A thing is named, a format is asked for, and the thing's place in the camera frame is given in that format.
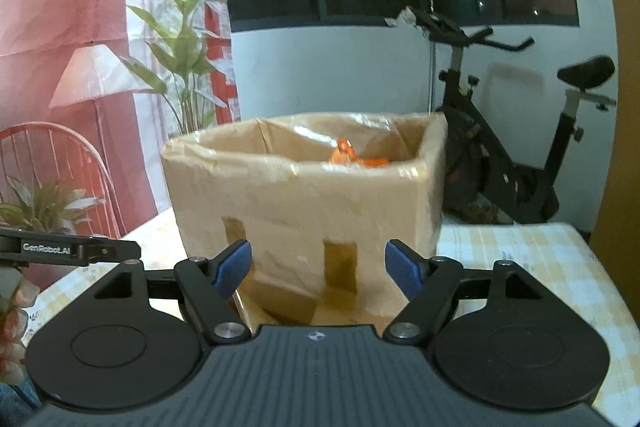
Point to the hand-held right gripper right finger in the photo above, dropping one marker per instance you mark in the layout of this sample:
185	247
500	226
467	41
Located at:
402	267

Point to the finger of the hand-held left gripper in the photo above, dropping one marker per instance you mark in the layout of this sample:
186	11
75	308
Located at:
65	249

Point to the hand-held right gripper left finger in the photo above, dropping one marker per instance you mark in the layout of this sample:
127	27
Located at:
234	264

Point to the taped cardboard box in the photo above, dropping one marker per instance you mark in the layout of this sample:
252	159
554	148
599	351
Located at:
300	202

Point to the orange chip bag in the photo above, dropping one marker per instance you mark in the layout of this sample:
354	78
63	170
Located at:
345	154

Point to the person's left hand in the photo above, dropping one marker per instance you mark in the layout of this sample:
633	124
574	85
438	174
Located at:
12	337

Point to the checked flower tablecloth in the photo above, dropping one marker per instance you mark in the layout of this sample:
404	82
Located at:
525	252

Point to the black exercise bike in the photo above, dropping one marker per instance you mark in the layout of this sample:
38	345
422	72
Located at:
500	157

